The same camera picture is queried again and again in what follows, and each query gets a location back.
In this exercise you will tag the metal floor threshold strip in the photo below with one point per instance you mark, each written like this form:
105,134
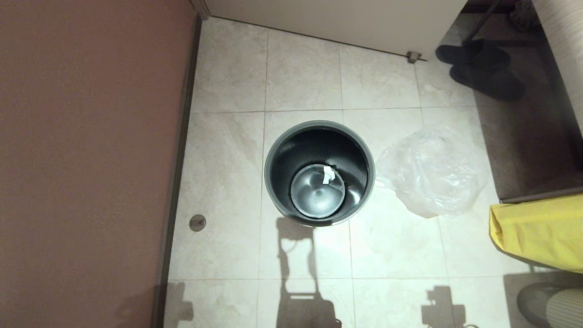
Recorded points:
537,194

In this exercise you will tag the black slipper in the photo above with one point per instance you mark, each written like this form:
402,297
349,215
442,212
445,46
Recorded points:
473,53
489,82

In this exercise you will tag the yellow bag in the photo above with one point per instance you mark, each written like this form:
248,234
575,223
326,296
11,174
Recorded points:
542,232

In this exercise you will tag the gray fuzzy bundle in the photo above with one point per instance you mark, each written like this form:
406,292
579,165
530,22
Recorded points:
524,13

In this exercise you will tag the beige ribbed round object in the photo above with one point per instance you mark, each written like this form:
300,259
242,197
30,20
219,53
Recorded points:
567,312

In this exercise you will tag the clear plastic trash bag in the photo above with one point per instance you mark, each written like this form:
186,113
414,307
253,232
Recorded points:
432,173

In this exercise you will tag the white paper scrap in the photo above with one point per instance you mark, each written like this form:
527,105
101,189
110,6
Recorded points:
328,175

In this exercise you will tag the white door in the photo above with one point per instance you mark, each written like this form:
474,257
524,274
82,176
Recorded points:
341,18

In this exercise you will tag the dark furniture leg pole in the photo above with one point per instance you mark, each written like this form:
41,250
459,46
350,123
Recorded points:
480,23

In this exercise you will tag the beige striped upholstered furniture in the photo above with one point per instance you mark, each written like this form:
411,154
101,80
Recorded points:
565,45

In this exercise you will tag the metal door stop bracket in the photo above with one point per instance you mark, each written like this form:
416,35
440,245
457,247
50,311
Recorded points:
413,56

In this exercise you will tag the dark wall baseboard strip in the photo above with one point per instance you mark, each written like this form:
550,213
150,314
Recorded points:
186,118

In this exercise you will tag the grey round trash bin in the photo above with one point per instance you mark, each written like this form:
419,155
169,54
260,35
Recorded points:
291,150

